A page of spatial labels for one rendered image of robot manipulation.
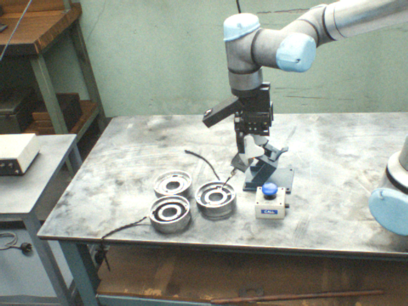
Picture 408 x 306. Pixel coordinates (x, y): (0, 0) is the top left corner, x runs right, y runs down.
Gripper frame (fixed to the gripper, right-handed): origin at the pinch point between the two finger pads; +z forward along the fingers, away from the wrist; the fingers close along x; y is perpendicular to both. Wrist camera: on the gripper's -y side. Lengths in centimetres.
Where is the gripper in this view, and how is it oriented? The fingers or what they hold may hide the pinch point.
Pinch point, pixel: (244, 157)
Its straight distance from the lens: 123.6
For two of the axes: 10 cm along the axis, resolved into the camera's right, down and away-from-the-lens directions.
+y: 9.6, 0.3, -2.7
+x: 2.4, -5.7, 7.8
